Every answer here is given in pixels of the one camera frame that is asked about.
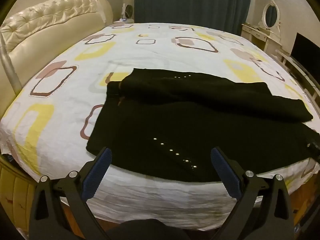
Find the cream tufted bed headboard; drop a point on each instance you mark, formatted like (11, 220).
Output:
(50, 20)

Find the cream padded bed base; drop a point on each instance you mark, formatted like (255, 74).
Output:
(15, 195)

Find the black pants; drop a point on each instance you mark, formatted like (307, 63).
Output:
(175, 110)

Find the round bed with patterned sheet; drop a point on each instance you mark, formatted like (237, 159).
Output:
(125, 55)

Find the white oval mirror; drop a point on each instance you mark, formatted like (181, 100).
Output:
(270, 16)

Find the black television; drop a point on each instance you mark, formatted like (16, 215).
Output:
(305, 52)

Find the white nightstand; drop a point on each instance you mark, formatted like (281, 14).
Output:
(122, 22)

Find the small white desk fan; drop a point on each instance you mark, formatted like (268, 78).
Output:
(128, 11)

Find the teal curtain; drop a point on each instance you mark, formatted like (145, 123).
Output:
(187, 2)

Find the white vanity dresser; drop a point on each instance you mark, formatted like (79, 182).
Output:
(260, 36)

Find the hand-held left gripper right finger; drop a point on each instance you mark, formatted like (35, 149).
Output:
(225, 170)

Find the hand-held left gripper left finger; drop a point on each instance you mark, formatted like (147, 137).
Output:
(97, 170)

